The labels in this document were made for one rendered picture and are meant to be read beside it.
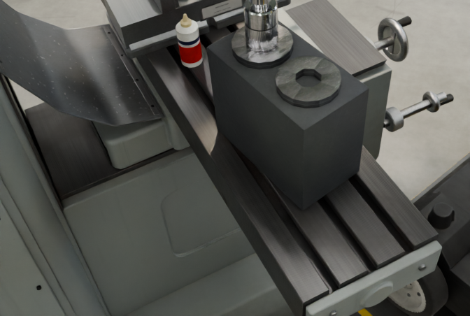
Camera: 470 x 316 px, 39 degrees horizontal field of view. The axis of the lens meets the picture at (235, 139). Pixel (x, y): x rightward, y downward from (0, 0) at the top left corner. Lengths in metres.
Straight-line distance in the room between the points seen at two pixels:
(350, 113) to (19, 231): 0.66
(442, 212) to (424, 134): 1.02
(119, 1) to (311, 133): 0.56
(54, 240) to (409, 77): 1.60
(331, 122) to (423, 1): 2.03
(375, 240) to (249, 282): 0.82
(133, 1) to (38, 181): 0.38
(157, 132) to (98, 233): 0.28
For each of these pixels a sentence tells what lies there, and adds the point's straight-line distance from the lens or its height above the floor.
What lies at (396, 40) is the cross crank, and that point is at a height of 0.63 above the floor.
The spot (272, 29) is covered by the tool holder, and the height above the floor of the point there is 1.15.
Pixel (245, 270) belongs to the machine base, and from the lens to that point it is 1.78.
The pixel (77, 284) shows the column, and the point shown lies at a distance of 1.48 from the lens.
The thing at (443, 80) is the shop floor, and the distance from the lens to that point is 2.56.
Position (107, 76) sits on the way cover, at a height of 0.86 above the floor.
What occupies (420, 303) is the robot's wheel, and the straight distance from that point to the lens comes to 1.46.
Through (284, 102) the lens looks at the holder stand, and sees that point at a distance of 0.89.
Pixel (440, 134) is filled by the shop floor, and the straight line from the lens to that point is 2.37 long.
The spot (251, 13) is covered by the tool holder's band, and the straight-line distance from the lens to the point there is 0.91.
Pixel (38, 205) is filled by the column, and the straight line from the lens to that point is 1.26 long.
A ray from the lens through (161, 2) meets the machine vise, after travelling 1.24.
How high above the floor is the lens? 1.75
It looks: 49 degrees down
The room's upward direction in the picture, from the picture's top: 6 degrees counter-clockwise
